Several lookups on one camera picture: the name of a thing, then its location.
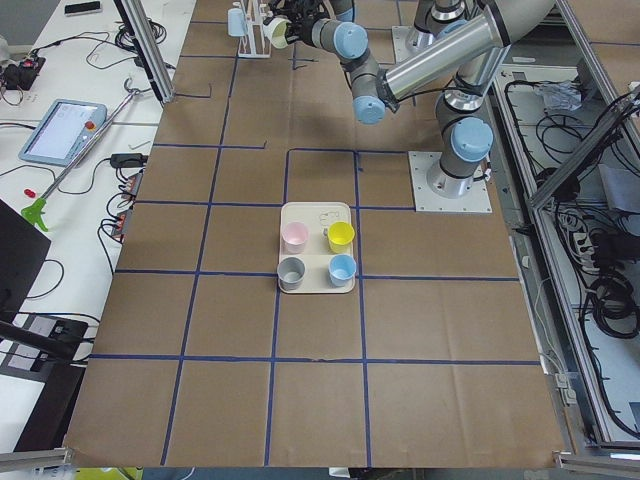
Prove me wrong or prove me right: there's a light blue cup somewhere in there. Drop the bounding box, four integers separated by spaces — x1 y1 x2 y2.
227 7 248 38
328 254 356 287

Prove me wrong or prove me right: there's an aluminium frame post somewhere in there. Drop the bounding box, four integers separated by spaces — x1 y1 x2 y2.
114 0 175 105

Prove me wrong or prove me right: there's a yellow plastic cup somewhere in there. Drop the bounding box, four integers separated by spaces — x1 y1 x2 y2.
327 221 355 254

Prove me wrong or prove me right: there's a light blue cup front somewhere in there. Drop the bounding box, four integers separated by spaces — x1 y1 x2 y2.
227 7 248 38

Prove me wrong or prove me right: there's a light blue cup rear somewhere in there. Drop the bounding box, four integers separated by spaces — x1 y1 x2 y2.
328 254 356 287

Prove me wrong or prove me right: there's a green handled reacher tool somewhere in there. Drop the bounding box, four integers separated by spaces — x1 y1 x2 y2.
21 78 144 232

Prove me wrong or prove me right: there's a cream plastic tray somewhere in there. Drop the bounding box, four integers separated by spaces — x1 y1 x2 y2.
278 202 355 294

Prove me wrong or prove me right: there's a black monitor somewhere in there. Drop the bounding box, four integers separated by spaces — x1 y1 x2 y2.
0 201 50 323

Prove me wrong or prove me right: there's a grey plastic cup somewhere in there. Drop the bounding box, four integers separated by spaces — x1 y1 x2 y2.
277 257 306 292

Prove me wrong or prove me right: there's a blue teach pendant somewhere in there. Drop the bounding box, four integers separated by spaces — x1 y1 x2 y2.
18 99 107 167

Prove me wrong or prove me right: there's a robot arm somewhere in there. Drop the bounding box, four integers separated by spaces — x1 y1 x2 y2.
377 0 555 199
264 1 392 125

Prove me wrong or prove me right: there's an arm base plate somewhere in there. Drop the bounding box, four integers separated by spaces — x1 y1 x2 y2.
392 26 431 63
408 151 492 215

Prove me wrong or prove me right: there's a black smartphone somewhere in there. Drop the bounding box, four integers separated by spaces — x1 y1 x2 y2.
63 0 102 16

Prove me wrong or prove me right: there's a white plastic cup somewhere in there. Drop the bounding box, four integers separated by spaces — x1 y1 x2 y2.
264 17 290 49

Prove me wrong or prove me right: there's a white wire cup rack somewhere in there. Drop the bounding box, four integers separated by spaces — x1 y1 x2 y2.
232 0 271 59

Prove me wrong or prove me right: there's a pink plastic cup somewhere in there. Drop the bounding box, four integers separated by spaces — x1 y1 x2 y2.
281 221 309 254

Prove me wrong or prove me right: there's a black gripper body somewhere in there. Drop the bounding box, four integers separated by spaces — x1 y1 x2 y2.
263 0 330 43

